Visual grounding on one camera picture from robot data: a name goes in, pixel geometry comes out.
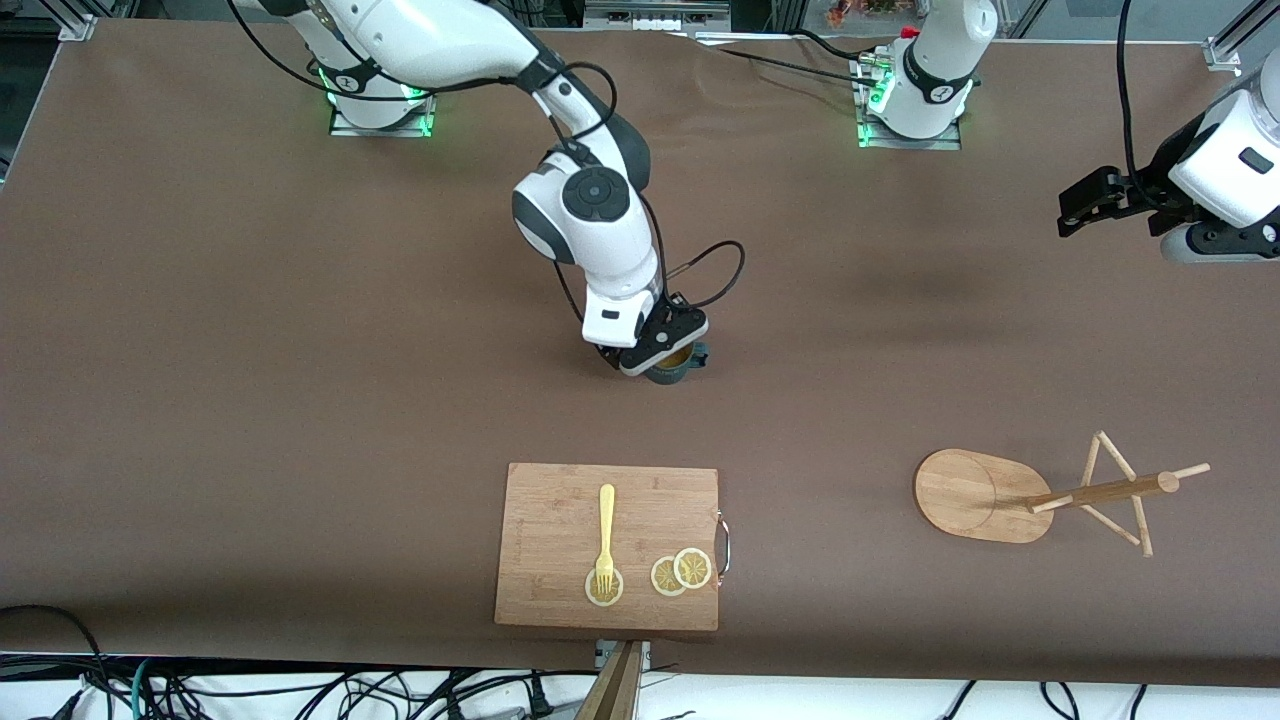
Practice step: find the metal post bracket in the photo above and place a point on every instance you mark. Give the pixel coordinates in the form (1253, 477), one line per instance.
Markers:
(603, 655)

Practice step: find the bamboo cutting board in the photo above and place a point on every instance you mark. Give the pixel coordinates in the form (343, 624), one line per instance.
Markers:
(550, 540)

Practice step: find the black power plug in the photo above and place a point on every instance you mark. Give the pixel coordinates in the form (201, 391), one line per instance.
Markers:
(538, 700)

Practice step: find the grey power strip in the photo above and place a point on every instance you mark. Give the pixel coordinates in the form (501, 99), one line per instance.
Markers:
(655, 15)

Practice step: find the aluminium frame profile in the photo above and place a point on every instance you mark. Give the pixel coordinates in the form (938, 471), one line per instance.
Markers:
(72, 22)
(1225, 50)

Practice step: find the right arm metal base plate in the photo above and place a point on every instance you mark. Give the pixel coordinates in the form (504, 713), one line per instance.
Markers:
(380, 131)

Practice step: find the yellow plastic fork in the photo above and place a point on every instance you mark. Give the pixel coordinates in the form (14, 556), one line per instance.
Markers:
(606, 520)

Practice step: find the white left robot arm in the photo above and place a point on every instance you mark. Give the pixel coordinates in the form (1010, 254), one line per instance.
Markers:
(940, 60)

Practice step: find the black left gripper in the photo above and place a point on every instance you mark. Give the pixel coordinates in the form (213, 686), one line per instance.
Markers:
(1143, 188)

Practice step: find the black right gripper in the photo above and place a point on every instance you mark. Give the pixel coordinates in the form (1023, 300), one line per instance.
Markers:
(609, 357)

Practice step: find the orange object behind table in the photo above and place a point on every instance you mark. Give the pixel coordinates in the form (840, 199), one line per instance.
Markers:
(845, 12)

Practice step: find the teal cup yellow inside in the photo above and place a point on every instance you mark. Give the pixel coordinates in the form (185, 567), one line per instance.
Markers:
(665, 377)

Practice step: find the wooden post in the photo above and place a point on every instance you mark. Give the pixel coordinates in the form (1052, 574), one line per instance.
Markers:
(615, 690)

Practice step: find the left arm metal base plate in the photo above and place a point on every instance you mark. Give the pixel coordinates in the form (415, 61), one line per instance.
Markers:
(915, 144)

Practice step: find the lemon slice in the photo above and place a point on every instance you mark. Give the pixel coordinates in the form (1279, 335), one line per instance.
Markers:
(661, 578)
(617, 591)
(693, 568)

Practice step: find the wooden cup rack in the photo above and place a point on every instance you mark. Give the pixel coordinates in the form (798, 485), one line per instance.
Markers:
(975, 495)

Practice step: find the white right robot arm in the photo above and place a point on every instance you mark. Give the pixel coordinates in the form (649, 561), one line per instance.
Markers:
(600, 230)

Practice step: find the brown table cover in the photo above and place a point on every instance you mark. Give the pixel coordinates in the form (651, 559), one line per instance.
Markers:
(250, 500)

